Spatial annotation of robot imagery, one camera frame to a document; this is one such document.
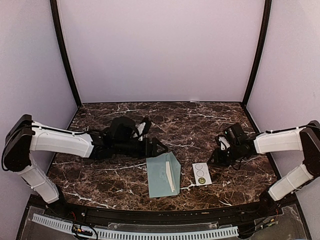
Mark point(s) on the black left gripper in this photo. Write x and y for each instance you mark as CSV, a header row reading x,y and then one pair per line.
x,y
152,148

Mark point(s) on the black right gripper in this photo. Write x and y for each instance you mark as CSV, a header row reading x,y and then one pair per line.
x,y
218,160

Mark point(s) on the white letter sheet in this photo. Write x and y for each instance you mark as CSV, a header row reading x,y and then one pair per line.
x,y
169,176

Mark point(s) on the white sticker seal sheet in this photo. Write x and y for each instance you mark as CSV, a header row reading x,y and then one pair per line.
x,y
201,174

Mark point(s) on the light blue paper envelope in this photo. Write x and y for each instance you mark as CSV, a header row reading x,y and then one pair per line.
x,y
158,185

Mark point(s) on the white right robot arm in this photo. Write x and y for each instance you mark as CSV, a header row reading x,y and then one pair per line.
x,y
234,145

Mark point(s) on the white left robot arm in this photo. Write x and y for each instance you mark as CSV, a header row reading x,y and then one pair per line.
x,y
123,137

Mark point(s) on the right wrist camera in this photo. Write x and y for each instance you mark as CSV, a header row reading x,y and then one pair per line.
x,y
222,142

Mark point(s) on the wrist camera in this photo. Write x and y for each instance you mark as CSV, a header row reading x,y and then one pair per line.
x,y
143,128
222,142

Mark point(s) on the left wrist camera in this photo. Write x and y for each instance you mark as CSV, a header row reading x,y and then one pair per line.
x,y
143,128

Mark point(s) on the black front rail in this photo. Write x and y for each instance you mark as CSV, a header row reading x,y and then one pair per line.
x,y
245,214

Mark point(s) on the white slotted cable duct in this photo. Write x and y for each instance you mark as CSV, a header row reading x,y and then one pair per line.
x,y
121,231

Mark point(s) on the black right corner post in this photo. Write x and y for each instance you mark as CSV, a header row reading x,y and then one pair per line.
x,y
258,52

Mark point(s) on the black corner post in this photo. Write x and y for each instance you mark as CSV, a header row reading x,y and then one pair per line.
x,y
63,52
258,52

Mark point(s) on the black left corner post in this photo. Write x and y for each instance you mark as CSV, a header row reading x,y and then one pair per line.
x,y
63,52

